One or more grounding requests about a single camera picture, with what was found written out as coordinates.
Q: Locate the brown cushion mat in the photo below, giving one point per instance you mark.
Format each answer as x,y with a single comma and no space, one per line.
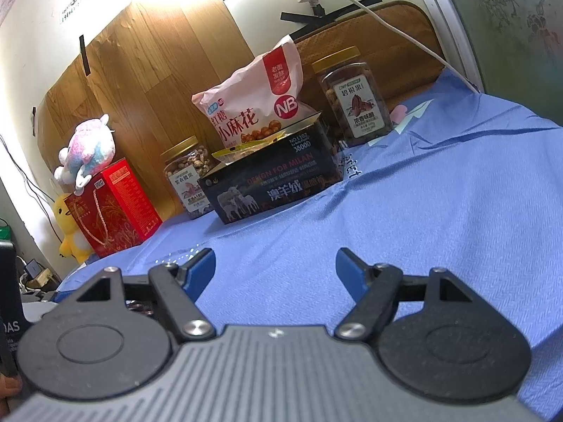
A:
401,70

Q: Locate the pink twisted dough snack bag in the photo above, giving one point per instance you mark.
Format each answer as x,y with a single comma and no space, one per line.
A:
259,99

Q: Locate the pink blue plush toy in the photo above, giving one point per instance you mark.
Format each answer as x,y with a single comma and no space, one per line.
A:
90,150

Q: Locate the nut jar gold lid left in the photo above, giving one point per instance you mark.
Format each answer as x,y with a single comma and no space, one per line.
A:
185,164

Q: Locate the nut jar gold lid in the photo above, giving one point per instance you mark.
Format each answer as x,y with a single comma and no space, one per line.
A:
185,164
350,88

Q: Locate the wooden board backdrop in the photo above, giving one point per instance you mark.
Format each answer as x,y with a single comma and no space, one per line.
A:
142,71

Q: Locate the person left hand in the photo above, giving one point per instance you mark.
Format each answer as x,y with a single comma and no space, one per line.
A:
10,386

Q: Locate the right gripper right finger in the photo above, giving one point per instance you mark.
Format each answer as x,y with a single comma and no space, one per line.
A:
374,289

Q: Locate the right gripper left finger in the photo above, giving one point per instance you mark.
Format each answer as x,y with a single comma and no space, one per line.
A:
176,290

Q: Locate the black cardboard storage box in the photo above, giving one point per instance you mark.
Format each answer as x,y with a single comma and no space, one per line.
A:
301,160

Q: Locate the blue patterned tablecloth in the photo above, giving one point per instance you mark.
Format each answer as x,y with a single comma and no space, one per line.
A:
471,183

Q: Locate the yellow duck plush toy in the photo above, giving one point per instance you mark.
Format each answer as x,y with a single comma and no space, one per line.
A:
74,244

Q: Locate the gold pastry cake packet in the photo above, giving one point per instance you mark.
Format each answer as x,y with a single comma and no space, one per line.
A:
233,154

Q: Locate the nut jar gold lid right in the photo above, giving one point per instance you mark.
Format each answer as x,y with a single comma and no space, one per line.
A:
350,88

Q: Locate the red gift bag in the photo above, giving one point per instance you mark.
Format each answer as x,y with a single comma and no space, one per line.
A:
113,212

